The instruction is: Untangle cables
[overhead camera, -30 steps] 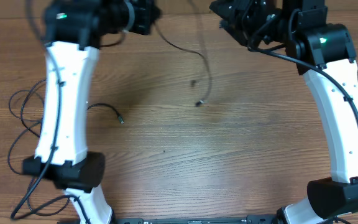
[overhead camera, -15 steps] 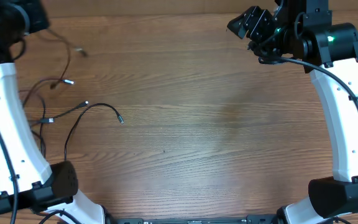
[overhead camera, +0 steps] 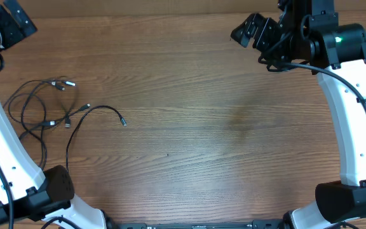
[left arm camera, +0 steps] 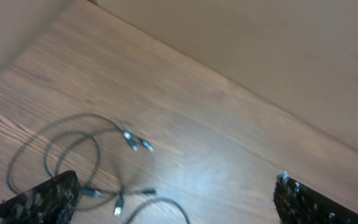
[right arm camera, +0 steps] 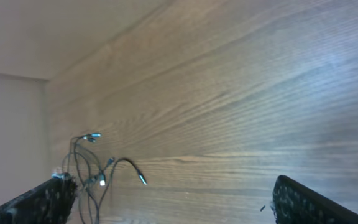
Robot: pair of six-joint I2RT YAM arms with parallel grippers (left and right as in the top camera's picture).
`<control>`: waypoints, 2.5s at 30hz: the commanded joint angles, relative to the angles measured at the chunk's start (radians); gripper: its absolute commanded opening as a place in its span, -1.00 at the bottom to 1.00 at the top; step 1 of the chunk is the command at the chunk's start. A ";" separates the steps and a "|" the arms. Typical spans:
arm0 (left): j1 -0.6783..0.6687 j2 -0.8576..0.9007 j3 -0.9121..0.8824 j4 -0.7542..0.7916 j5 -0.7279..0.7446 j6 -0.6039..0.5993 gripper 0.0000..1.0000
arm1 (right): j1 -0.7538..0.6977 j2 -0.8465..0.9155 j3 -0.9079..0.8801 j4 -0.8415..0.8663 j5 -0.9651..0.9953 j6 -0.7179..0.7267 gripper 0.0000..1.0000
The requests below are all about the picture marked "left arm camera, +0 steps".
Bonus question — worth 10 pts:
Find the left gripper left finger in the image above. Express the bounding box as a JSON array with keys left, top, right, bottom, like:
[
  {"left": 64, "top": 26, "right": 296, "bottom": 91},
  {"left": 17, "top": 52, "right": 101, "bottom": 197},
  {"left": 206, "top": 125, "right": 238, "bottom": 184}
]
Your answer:
[{"left": 0, "top": 170, "right": 80, "bottom": 224}]

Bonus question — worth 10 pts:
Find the separated black usb cable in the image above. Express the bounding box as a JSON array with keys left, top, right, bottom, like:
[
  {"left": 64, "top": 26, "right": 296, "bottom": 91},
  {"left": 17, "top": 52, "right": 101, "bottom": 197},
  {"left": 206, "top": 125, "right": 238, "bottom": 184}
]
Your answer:
[{"left": 124, "top": 197, "right": 192, "bottom": 224}]

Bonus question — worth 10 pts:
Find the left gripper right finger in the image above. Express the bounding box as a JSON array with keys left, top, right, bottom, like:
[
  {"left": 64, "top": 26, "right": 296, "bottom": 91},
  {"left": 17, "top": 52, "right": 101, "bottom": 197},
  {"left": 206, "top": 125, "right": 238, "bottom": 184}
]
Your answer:
[{"left": 273, "top": 171, "right": 358, "bottom": 224}]

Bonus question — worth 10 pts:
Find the black cable bundle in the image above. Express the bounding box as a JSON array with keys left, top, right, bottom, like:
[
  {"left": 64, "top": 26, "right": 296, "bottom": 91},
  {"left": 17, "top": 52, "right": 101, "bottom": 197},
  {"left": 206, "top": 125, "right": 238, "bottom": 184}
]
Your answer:
[{"left": 5, "top": 112, "right": 158, "bottom": 217}]

